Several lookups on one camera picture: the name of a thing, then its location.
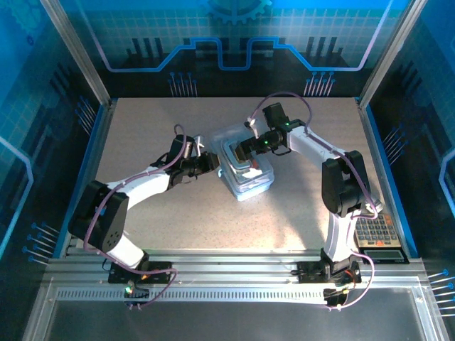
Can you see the blue tool case clear lid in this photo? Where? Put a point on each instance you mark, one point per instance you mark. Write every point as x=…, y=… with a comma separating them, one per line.
x=249, y=193

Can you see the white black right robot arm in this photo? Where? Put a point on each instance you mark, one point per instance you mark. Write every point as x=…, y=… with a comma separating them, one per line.
x=309, y=142

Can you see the black desk calculator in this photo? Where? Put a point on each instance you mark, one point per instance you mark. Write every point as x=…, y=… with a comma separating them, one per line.
x=377, y=231

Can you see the dark acrylic panel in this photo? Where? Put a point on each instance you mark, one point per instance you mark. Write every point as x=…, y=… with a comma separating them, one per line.
x=231, y=323

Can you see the blue aluminium side rail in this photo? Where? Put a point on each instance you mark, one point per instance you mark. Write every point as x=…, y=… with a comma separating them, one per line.
x=96, y=142
x=375, y=142

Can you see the aluminium frame rail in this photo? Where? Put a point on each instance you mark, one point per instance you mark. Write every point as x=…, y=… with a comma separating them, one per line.
x=231, y=266

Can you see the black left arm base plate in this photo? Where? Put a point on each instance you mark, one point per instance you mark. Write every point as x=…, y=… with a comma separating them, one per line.
x=161, y=276

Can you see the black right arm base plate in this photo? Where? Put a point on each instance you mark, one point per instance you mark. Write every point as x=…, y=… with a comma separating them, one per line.
x=307, y=275

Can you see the aluminium corner post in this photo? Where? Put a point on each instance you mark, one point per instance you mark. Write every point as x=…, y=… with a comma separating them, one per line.
x=382, y=57
x=81, y=57

